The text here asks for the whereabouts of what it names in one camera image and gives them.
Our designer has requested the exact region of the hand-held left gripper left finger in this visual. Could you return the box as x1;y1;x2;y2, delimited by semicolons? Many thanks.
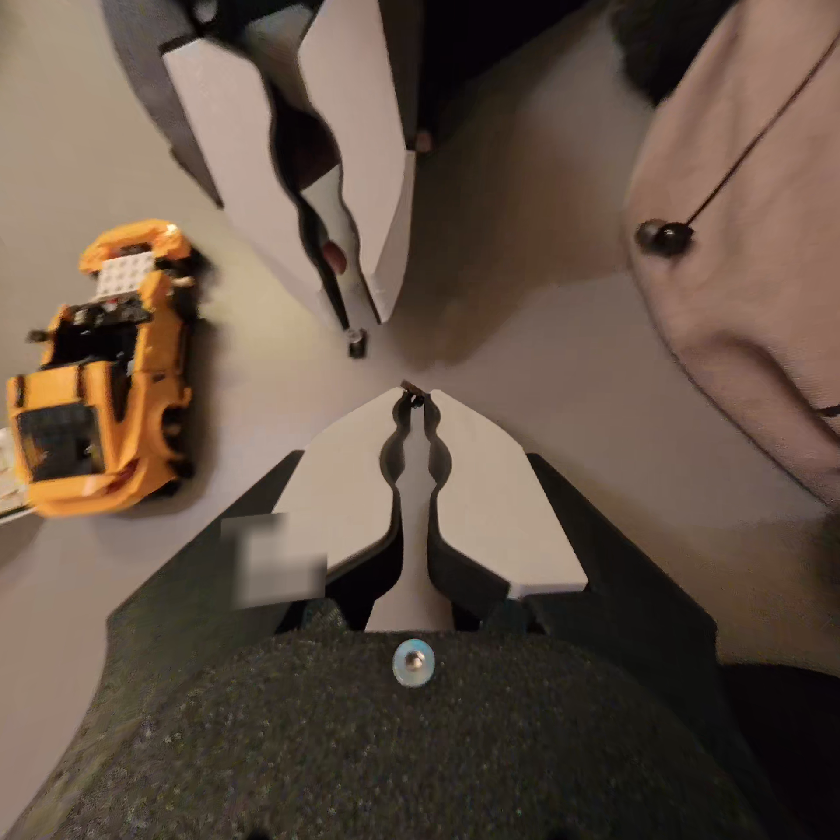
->
273;386;410;575

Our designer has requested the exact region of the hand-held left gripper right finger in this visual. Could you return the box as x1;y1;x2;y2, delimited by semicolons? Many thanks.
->
424;388;589;599

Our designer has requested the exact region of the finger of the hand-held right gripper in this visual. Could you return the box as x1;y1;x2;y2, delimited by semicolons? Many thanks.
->
297;0;419;326
161;36;350;330

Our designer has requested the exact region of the orange lego car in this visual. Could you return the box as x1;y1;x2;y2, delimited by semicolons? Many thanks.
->
7;220;199;521

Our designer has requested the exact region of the beige hoodie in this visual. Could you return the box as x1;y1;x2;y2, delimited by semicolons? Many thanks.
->
623;0;840;508

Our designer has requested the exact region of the black earbud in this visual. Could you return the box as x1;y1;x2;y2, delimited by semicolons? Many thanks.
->
635;220;696;259

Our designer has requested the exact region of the white sticker sheet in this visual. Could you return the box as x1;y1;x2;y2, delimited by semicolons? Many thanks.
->
0;427;38;526

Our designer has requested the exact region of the black earbud cable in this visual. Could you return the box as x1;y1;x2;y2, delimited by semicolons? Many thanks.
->
682;33;840;228

